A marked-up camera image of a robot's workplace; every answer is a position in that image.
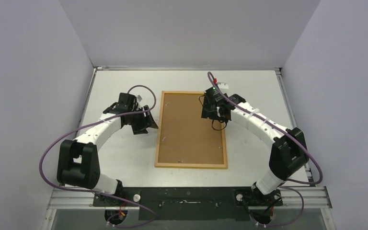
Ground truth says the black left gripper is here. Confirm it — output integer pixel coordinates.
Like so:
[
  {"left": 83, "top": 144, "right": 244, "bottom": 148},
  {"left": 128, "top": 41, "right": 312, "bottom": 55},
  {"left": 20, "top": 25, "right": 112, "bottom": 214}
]
[{"left": 126, "top": 106, "right": 157, "bottom": 135}]

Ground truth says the brown cardboard backing board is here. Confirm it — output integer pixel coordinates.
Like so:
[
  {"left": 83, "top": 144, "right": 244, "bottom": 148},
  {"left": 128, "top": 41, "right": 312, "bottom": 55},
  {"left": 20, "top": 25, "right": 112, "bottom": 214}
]
[{"left": 157, "top": 93, "right": 225, "bottom": 166}]

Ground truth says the yellow wooden picture frame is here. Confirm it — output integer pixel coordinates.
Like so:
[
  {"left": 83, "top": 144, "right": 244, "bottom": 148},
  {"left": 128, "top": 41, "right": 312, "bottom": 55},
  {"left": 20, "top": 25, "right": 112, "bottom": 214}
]
[{"left": 154, "top": 91, "right": 229, "bottom": 170}]

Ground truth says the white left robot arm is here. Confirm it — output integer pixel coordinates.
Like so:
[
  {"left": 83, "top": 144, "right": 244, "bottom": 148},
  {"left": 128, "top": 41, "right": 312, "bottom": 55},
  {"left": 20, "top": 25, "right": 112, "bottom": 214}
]
[{"left": 57, "top": 93, "right": 158, "bottom": 207}]

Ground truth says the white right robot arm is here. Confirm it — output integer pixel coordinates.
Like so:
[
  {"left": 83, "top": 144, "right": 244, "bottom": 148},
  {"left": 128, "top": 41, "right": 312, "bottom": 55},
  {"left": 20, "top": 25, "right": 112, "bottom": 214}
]
[{"left": 201, "top": 87, "right": 309, "bottom": 206}]

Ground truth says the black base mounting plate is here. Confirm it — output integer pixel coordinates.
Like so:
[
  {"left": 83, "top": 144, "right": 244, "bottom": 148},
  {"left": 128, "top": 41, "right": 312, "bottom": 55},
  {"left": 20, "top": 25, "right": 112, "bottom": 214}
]
[{"left": 92, "top": 186, "right": 283, "bottom": 221}]

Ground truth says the aluminium rail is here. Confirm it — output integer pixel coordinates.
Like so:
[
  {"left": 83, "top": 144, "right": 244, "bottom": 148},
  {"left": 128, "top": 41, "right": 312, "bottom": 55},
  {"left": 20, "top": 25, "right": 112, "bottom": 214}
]
[{"left": 47, "top": 187, "right": 332, "bottom": 210}]

